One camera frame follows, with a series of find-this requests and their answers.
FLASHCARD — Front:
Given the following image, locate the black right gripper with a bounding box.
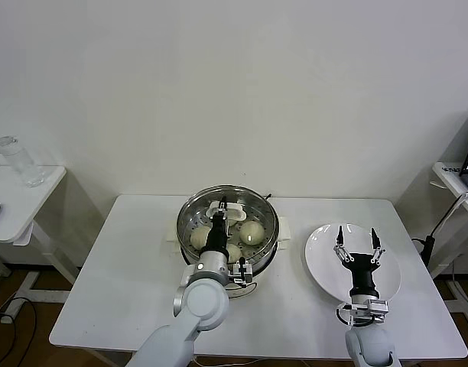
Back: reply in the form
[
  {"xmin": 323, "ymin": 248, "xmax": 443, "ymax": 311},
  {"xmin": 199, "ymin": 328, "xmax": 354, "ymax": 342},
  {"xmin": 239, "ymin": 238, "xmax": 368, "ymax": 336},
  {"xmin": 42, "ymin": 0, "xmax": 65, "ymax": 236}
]
[{"xmin": 332, "ymin": 225, "xmax": 388, "ymax": 297}]

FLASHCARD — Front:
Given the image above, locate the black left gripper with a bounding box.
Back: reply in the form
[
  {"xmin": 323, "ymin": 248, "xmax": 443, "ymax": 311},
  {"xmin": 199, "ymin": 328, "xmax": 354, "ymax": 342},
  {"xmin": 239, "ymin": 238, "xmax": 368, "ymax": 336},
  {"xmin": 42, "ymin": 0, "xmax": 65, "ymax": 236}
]
[{"xmin": 201, "ymin": 195, "xmax": 229, "ymax": 253}]

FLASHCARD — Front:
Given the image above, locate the round glass lid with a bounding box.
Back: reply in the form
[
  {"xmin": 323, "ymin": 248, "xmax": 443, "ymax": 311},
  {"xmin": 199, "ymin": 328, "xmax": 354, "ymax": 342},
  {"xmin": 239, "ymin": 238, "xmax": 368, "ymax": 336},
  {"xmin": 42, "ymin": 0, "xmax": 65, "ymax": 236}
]
[{"xmin": 176, "ymin": 184, "xmax": 280, "ymax": 265}]

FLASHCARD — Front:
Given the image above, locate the steel perforated steamer basket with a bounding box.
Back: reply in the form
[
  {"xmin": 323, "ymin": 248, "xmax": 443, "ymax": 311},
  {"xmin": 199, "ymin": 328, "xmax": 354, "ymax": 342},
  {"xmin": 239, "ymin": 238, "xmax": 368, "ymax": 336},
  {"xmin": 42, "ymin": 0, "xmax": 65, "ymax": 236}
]
[{"xmin": 176, "ymin": 185, "xmax": 280, "ymax": 271}]

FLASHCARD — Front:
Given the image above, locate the white round plate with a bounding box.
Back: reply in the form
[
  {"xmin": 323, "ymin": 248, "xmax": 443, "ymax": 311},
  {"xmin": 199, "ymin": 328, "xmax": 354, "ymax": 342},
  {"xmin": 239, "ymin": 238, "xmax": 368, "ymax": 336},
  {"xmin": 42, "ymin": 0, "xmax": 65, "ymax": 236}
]
[{"xmin": 304, "ymin": 222, "xmax": 402, "ymax": 308}]

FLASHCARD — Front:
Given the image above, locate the cream electric cooker pot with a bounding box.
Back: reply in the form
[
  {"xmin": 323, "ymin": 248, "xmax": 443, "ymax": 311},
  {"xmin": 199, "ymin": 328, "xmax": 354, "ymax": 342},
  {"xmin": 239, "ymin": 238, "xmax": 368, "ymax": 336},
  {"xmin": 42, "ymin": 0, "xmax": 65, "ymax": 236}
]
[{"xmin": 164, "ymin": 216, "xmax": 293, "ymax": 303}]

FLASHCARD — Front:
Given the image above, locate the white desk with legs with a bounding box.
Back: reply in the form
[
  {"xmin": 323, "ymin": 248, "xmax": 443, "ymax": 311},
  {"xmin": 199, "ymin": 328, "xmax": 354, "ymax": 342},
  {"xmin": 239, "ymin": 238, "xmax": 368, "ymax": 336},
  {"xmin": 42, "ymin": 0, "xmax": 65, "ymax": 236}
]
[{"xmin": 428, "ymin": 162, "xmax": 468, "ymax": 326}]

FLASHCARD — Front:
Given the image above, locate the small white side table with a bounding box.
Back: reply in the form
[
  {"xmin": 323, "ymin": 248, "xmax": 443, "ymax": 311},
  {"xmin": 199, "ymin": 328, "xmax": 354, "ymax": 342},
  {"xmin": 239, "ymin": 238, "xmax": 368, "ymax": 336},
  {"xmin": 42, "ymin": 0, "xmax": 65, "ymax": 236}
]
[{"xmin": 0, "ymin": 164, "xmax": 86, "ymax": 304}]

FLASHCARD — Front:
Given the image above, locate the clear glass jar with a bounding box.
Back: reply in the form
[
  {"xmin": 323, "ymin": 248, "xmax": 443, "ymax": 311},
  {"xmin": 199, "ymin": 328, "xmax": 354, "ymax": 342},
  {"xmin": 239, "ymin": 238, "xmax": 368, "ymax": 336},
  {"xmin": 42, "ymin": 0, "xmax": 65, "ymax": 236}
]
[{"xmin": 0, "ymin": 135, "xmax": 46, "ymax": 188}]

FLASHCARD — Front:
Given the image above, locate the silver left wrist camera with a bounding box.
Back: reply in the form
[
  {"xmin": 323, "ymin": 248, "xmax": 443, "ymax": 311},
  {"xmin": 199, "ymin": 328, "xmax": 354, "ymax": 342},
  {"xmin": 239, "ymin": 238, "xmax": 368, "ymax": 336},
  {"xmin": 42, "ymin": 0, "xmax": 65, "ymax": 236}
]
[{"xmin": 228, "ymin": 256, "xmax": 255, "ymax": 287}]

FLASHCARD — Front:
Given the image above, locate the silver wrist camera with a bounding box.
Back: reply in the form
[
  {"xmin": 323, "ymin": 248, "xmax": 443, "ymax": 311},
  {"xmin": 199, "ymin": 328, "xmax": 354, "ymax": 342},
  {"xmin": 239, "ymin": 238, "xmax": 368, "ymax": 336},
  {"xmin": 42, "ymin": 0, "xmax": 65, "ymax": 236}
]
[
  {"xmin": 366, "ymin": 299, "xmax": 390, "ymax": 317},
  {"xmin": 228, "ymin": 256, "xmax": 255, "ymax": 287}
]

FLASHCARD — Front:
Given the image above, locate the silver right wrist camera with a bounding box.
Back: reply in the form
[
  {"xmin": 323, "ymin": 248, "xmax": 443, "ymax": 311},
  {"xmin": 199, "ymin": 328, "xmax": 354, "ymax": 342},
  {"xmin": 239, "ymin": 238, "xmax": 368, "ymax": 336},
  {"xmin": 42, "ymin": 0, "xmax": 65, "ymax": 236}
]
[{"xmin": 366, "ymin": 299, "xmax": 390, "ymax": 317}]

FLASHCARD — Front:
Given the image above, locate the black power adapter cable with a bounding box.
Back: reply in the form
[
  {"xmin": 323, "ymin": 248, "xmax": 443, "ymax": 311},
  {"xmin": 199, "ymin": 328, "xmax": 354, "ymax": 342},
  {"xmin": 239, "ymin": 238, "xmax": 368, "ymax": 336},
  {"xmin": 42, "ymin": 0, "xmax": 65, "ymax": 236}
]
[{"xmin": 411, "ymin": 196, "xmax": 464, "ymax": 265}]

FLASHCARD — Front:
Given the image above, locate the right wrist camera cable loop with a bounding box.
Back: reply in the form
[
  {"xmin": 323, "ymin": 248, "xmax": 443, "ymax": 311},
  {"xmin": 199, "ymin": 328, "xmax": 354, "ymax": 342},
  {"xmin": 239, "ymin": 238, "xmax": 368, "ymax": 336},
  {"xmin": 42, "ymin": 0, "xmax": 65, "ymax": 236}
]
[{"xmin": 335, "ymin": 303, "xmax": 356, "ymax": 329}]

